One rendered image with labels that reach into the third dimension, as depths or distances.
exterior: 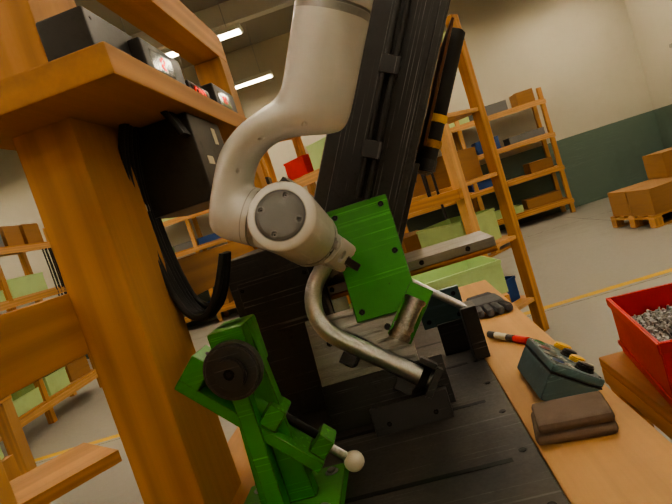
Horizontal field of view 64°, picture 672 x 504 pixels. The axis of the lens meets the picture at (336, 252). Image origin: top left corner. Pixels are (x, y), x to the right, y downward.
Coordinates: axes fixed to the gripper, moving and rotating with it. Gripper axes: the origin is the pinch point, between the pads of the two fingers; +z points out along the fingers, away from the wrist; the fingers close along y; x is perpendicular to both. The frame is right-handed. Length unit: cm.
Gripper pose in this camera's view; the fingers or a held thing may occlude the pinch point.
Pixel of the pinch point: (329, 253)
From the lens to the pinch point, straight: 92.7
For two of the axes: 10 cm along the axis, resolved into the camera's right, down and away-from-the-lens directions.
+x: -4.8, 8.8, -0.5
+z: 1.7, 1.5, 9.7
